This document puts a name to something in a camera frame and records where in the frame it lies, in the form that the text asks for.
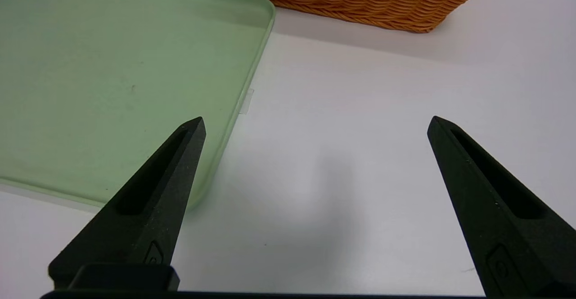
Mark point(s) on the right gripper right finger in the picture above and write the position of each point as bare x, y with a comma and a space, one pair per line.
495, 218

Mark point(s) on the clear tape piece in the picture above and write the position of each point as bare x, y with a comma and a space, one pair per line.
246, 101

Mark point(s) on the light green plastic tray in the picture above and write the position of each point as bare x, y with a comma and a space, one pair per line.
112, 78

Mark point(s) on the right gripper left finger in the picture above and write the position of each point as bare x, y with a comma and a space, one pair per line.
153, 218

